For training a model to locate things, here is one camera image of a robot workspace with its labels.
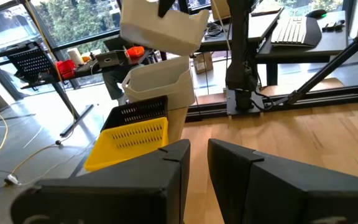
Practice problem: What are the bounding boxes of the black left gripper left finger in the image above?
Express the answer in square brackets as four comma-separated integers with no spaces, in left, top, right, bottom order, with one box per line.
[11,139,191,224]

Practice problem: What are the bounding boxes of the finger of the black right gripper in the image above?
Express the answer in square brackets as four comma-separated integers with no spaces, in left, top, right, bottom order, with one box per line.
[157,0,177,19]

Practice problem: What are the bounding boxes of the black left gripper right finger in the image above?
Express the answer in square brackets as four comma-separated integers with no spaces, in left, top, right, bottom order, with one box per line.
[208,139,358,224]

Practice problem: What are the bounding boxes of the yellow plastic slotted basket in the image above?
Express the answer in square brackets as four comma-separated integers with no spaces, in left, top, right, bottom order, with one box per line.
[83,116,170,172]

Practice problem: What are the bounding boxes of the orange object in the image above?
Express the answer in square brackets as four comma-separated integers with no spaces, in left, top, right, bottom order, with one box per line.
[125,45,145,60]

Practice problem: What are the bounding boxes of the brown cardboard box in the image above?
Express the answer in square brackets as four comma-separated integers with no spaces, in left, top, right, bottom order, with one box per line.
[193,52,214,75]

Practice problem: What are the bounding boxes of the grey metal box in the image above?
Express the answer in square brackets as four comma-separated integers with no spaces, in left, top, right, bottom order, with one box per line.
[94,49,123,69]

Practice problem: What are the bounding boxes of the black plastic slotted basket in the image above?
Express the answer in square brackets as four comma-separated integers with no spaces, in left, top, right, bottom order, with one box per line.
[100,95,169,132]

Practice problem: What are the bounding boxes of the black desk with T-foot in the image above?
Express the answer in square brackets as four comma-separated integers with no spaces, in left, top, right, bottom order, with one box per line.
[0,40,157,138]

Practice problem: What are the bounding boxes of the dark tablet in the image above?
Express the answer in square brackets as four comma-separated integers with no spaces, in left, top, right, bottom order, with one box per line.
[249,5,285,18]

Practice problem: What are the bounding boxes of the white paper roll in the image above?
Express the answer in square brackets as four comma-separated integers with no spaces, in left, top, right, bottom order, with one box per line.
[66,47,85,67]

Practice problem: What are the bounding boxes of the red box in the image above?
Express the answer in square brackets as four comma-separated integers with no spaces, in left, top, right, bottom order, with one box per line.
[55,58,77,80]

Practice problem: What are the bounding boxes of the white computer keyboard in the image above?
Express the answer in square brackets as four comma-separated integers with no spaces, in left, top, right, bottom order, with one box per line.
[270,15,309,45]

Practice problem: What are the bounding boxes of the black mesh tray on stand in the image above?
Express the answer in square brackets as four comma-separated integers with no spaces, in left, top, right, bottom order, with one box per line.
[0,41,56,91]

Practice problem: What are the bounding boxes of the black computer mouse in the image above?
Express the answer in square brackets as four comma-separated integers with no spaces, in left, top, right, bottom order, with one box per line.
[305,8,328,19]

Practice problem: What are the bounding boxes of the black coiled cables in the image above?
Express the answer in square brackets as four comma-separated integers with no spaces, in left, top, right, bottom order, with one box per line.
[204,22,227,40]

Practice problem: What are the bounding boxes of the white plug with cable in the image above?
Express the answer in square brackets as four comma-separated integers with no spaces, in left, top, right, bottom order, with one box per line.
[3,123,76,187]

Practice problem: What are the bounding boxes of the yellow hanging cable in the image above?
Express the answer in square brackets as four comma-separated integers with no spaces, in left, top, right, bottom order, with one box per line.
[25,0,65,83]

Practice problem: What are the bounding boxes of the black diagonal frame strut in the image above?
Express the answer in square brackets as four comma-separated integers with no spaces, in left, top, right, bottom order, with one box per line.
[286,11,358,106]

